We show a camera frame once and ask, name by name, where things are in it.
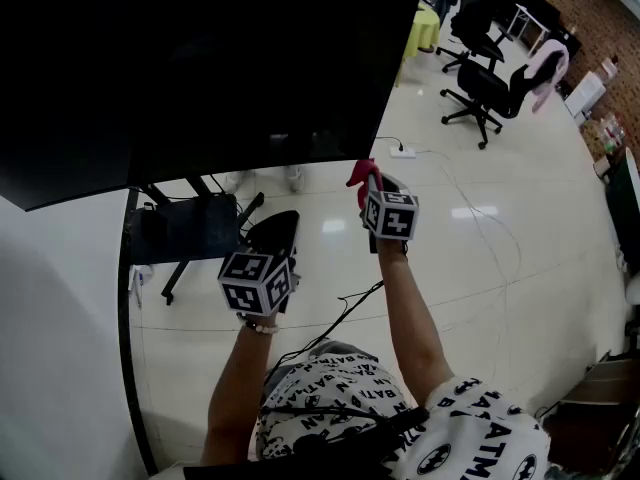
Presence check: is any black office chair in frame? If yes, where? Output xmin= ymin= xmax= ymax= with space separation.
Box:
xmin=435 ymin=0 xmax=512 ymax=75
xmin=439 ymin=59 xmax=532 ymax=151

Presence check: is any red cloth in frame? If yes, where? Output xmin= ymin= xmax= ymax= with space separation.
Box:
xmin=346 ymin=158 xmax=384 ymax=215

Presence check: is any green bathtub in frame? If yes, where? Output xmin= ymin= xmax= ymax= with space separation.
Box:
xmin=604 ymin=146 xmax=640 ymax=270

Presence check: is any black shoulder strap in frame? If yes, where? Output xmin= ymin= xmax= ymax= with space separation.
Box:
xmin=182 ymin=406 xmax=432 ymax=480

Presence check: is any person's left forearm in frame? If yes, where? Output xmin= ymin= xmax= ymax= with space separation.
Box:
xmin=199 ymin=312 xmax=282 ymax=468

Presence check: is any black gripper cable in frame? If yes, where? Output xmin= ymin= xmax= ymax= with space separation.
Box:
xmin=276 ymin=279 xmax=386 ymax=369

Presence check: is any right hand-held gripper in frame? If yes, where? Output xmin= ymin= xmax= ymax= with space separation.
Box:
xmin=360 ymin=171 xmax=420 ymax=255

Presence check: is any pack of drink bottles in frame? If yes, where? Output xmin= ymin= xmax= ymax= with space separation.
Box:
xmin=582 ymin=113 xmax=627 ymax=163

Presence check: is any thin grey floor cable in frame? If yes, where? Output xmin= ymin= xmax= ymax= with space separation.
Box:
xmin=413 ymin=149 xmax=524 ymax=385

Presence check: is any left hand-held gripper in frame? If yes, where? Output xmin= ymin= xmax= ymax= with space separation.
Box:
xmin=217 ymin=210 xmax=303 ymax=317

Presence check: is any person's blue jeans leg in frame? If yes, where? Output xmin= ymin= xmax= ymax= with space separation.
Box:
xmin=263 ymin=340 xmax=354 ymax=395

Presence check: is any yellow-green covered table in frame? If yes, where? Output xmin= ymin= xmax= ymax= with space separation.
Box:
xmin=394 ymin=1 xmax=442 ymax=89

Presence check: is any brown cardboard box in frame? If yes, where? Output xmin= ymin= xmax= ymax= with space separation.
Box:
xmin=542 ymin=350 xmax=640 ymax=480

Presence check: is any white printed t-shirt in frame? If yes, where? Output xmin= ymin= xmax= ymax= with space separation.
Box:
xmin=253 ymin=351 xmax=552 ymax=480

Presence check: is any person's right forearm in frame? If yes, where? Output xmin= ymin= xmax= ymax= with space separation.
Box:
xmin=374 ymin=240 xmax=457 ymax=405

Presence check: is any large black television screen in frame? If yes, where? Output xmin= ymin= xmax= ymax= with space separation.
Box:
xmin=0 ymin=0 xmax=425 ymax=213

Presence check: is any pink garment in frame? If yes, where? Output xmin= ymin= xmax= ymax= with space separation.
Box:
xmin=523 ymin=38 xmax=571 ymax=115

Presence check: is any white desk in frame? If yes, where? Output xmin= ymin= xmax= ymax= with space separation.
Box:
xmin=499 ymin=2 xmax=552 ymax=60

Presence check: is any white water dispenser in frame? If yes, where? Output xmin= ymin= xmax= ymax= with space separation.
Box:
xmin=564 ymin=70 xmax=608 ymax=125

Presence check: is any black screen stand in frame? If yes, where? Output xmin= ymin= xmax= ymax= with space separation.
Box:
xmin=126 ymin=172 xmax=266 ymax=307

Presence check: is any beaded bracelet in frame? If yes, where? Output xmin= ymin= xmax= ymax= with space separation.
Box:
xmin=237 ymin=312 xmax=280 ymax=336

